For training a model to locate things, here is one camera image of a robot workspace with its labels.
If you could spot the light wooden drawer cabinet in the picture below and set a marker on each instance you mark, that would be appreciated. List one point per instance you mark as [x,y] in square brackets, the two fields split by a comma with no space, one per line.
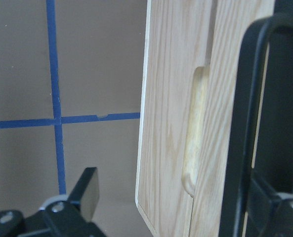
[177,53]

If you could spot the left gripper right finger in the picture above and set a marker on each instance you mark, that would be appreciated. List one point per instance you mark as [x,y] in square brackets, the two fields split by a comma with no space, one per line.
[270,213]

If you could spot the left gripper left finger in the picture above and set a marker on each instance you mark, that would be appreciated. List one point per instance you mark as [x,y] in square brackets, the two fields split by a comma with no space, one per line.
[59,216]

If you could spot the black metal drawer handle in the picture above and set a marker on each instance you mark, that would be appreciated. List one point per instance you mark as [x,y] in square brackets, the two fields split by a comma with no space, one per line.
[261,138]

